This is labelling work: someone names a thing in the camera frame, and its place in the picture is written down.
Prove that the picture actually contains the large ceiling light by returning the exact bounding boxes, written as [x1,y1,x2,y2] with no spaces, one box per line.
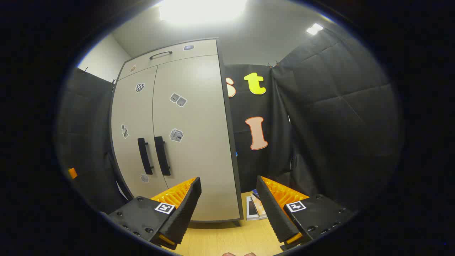
[158,0,247,25]

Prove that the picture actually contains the grey double-door shoe cabinet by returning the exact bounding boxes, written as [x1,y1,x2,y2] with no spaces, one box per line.
[108,37,244,226]

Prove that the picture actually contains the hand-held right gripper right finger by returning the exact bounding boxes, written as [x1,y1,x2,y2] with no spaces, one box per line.
[256,175,356,251]

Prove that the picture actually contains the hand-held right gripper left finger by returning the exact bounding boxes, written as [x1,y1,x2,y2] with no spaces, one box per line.
[107,177,202,250]

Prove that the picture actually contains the cream cover book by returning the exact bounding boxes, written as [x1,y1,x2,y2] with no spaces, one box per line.
[251,193,268,218]

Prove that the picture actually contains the cabinet door with box stickers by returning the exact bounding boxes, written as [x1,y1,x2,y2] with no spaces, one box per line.
[152,54,242,223]

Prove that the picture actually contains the black cabinet door handle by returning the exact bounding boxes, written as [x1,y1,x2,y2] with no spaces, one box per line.
[138,138,154,175]
[154,136,171,176]

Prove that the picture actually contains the small ceiling light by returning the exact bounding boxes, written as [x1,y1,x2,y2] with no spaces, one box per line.
[306,23,324,36]

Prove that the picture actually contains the black backdrop cloth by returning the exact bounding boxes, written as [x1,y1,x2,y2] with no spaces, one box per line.
[57,27,404,221]

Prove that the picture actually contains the cabinet door with checkered sticker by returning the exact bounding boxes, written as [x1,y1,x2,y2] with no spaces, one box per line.
[111,66,169,199]

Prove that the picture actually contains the white booklet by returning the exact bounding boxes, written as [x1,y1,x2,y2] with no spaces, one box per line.
[246,196,263,221]

